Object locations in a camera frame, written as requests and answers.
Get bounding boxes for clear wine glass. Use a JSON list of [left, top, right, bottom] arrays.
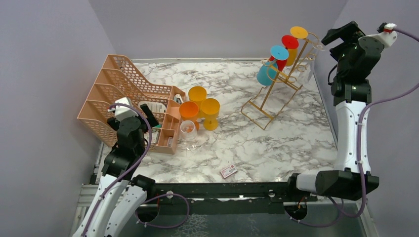
[[307, 39, 326, 82], [180, 120, 197, 151]]

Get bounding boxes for orange plastic wine glass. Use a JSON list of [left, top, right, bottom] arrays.
[[179, 101, 200, 130]]

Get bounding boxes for yellow plastic wine glass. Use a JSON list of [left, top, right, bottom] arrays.
[[188, 86, 207, 108]]

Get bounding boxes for red white staples box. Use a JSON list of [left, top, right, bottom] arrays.
[[220, 164, 238, 179]]

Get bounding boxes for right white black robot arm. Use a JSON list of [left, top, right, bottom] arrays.
[[285, 21, 397, 201]]

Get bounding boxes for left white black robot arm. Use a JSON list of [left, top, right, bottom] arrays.
[[73, 100, 159, 237]]

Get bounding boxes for yellow wine glass top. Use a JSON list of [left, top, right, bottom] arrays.
[[283, 26, 308, 66]]

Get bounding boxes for red plastic wine glass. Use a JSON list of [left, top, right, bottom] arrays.
[[269, 35, 299, 71]]

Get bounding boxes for blue plastic wine glass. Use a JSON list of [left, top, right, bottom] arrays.
[[256, 45, 289, 86]]

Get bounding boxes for white packaged item card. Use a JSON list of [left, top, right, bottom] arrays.
[[138, 101, 167, 114]]

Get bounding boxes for white blue stapler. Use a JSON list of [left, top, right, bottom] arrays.
[[173, 94, 183, 104]]

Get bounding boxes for peach plastic file organizer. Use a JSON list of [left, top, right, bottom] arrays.
[[77, 54, 186, 155]]

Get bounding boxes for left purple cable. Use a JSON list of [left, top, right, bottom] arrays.
[[80, 103, 191, 237]]

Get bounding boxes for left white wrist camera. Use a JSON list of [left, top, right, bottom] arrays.
[[114, 97, 138, 121]]

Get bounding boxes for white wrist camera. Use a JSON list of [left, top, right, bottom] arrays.
[[114, 97, 138, 121], [367, 22, 397, 48]]

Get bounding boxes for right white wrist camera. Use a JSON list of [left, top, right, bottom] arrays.
[[367, 22, 397, 48]]

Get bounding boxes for gold wire wine glass rack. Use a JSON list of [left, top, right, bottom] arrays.
[[241, 31, 320, 130]]

